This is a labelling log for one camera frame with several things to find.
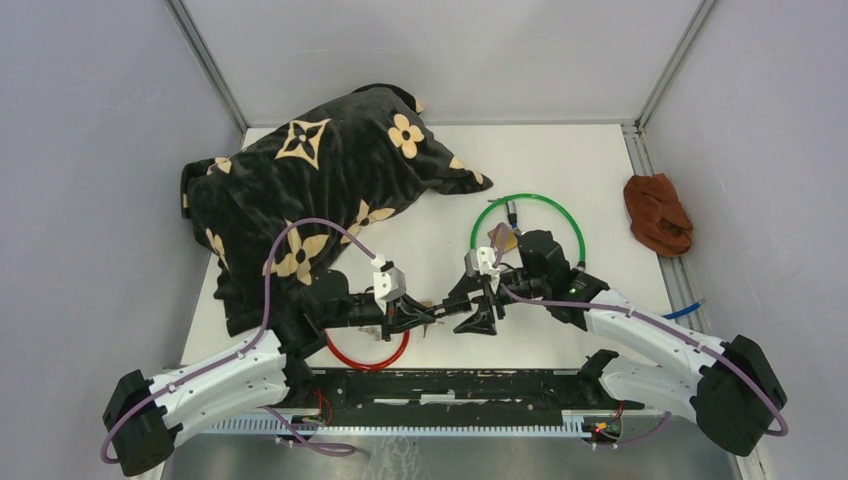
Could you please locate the black floral patterned cloth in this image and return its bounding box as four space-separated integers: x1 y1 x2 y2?
180 84 493 336

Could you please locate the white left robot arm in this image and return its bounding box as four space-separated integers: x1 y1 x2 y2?
100 268 436 477

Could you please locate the red cable lock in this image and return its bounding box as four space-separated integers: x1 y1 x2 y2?
326 327 410 371

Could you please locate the large brass padlock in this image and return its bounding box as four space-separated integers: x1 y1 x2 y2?
488 223 517 251

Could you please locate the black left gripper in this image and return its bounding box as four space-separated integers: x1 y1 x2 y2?
321 292 435 341

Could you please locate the blue cable lock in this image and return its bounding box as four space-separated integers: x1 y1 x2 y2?
505 200 707 320

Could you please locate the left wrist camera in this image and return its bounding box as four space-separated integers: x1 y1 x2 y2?
371 254 406 313

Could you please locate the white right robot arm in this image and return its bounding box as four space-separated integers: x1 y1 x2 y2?
435 230 789 456

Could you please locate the white toothed cable duct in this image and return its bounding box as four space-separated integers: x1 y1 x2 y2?
202 412 591 440

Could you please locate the green cable lock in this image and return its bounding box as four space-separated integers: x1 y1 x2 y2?
468 192 587 268

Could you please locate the brown crumpled cloth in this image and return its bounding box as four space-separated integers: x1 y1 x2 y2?
623 174 693 258

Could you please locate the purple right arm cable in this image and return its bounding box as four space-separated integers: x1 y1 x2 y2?
488 221 791 450

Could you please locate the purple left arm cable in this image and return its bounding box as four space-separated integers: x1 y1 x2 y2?
99 217 386 465

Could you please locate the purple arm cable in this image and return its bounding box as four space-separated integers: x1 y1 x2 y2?
488 221 791 450
99 217 386 465

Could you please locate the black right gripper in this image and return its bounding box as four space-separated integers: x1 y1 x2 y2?
449 269 548 337

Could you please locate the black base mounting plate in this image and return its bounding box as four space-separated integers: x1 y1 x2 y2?
280 368 644 427

